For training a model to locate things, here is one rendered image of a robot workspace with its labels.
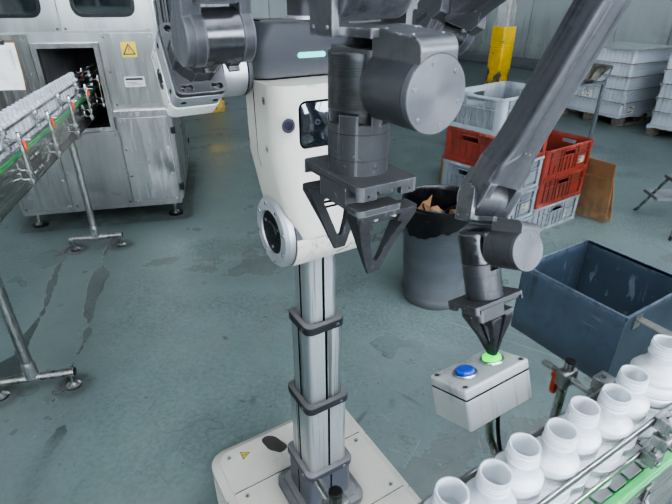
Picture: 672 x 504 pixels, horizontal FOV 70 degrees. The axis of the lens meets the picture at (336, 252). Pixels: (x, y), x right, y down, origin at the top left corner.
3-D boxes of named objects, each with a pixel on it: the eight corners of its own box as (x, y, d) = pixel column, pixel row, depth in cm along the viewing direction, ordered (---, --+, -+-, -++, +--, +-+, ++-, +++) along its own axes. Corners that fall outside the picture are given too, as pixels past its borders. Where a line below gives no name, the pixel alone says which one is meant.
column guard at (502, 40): (496, 86, 981) (505, 27, 929) (482, 83, 1010) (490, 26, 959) (510, 84, 999) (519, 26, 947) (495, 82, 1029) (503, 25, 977)
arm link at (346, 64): (369, 33, 44) (315, 35, 41) (419, 38, 39) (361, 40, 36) (366, 110, 47) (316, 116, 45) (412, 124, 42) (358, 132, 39)
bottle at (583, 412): (581, 480, 71) (611, 398, 63) (578, 515, 66) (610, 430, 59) (539, 464, 74) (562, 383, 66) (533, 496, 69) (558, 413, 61)
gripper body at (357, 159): (358, 209, 41) (361, 122, 38) (302, 176, 49) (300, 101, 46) (417, 195, 44) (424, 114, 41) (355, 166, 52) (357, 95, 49)
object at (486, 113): (498, 137, 286) (504, 99, 276) (444, 124, 315) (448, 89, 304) (552, 122, 320) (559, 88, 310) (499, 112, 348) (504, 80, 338)
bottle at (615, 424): (601, 500, 68) (634, 417, 61) (559, 474, 72) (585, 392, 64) (616, 474, 72) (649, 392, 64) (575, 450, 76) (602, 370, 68)
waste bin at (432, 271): (428, 325, 270) (439, 221, 240) (380, 288, 304) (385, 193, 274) (485, 301, 291) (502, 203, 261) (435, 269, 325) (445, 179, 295)
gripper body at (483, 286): (524, 300, 76) (519, 255, 74) (478, 320, 71) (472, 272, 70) (492, 294, 81) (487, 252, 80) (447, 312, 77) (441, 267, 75)
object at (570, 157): (541, 181, 348) (548, 152, 338) (496, 167, 378) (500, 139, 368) (589, 166, 379) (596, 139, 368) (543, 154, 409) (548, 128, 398)
